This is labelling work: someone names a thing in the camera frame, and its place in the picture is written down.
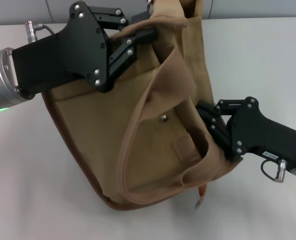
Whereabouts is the khaki canvas food bag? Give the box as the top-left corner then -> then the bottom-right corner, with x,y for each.
41,0 -> 243,213

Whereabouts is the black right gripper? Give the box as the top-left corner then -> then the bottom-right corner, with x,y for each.
195,96 -> 296,174

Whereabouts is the right gripper connector cable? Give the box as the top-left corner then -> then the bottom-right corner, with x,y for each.
260,159 -> 288,182

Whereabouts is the left gripper connector cable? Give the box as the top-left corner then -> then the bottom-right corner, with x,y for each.
24,21 -> 56,43

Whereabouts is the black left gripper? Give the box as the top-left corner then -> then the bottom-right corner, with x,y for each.
11,0 -> 159,101

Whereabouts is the gripper connector cable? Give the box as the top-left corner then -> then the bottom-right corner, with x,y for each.
260,159 -> 288,182
24,21 -> 56,43

